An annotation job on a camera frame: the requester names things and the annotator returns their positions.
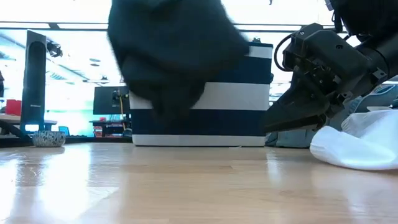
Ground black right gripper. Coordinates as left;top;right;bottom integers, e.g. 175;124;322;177
262;22;391;134

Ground white garment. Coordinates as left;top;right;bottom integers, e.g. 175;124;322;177
309;108;398;172

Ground dark teal garment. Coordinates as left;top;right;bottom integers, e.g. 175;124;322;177
106;0;250;121

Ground navy white striped fabric bin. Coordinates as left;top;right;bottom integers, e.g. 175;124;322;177
128;41;275;147

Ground black computer monitor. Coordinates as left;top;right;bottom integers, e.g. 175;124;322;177
93;85;131;116

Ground dark cluttered shelf unit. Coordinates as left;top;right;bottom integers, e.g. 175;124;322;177
89;119;134;138

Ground speckled grey bowl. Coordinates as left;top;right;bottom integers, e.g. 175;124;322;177
32;130;67;148

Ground black mounted device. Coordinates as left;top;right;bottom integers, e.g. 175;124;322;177
46;40;64;58

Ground black tall tower speaker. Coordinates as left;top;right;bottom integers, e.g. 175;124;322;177
19;29;48;134

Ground wooden background desk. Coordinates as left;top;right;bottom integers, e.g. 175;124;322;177
0;113;58;139

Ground red box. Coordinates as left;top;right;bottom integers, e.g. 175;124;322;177
5;99;23;116

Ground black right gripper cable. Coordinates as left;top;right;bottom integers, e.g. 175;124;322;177
273;32;296;73

